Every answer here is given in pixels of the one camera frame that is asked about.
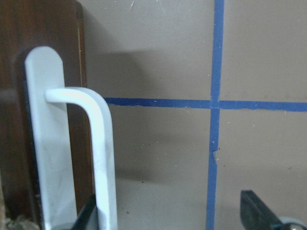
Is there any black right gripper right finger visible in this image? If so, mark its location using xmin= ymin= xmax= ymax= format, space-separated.
xmin=240 ymin=190 xmax=285 ymax=230

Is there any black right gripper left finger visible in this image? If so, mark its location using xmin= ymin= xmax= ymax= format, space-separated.
xmin=74 ymin=194 xmax=98 ymax=230

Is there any wooden drawer with white handle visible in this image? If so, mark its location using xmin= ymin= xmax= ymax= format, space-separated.
xmin=0 ymin=0 xmax=118 ymax=230

